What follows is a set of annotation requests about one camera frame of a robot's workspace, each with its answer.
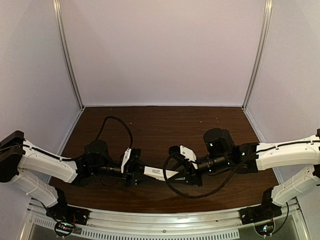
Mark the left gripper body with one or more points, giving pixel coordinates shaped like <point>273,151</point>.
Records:
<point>126,178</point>

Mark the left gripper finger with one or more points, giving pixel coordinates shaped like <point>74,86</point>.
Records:
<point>136,178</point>
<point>139,164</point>

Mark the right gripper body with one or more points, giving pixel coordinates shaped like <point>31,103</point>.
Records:
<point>189,171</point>

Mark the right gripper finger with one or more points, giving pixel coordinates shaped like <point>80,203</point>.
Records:
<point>180,164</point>
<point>178,177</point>

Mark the white remote control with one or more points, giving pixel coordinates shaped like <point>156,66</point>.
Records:
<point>158,173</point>

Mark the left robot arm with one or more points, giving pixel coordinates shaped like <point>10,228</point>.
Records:
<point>19,157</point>

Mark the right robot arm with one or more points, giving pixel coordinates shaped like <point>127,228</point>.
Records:
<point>246,159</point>

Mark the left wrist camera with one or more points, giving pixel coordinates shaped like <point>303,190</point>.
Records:
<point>125,159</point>

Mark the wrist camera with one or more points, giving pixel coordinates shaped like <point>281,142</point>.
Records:
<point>188,154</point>
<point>125,159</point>

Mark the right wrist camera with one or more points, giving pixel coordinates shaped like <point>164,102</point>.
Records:
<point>188,154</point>

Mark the front aluminium rail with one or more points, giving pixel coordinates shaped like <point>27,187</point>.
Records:
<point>210,225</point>

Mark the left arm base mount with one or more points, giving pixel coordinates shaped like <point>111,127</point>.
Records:
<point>66,217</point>

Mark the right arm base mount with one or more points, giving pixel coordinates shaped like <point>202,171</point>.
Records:
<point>263,215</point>

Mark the right aluminium frame post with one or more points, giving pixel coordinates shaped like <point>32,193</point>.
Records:
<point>264,32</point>

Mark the aluminium frame post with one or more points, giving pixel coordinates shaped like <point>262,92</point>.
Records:
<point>66,54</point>
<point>264,32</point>

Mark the left aluminium frame post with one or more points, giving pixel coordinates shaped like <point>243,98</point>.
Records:
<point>66,54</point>

